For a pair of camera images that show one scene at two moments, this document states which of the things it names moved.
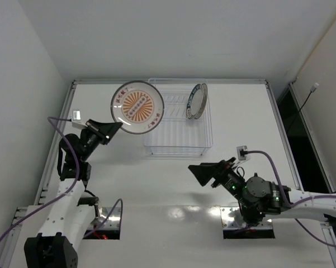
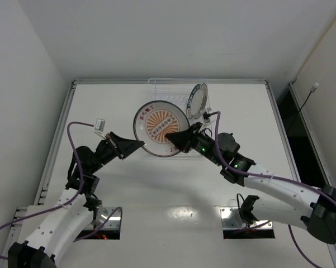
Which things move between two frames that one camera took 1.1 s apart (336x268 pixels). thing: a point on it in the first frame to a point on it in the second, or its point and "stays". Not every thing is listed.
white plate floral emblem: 206,92 stays
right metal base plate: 232,219 stays
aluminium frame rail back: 96,82 stays
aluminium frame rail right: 296,175 stays
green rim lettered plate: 195,101 stays
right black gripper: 216,173 to 190,138
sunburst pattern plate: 138,105 to 155,120
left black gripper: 98,132 to 115,146
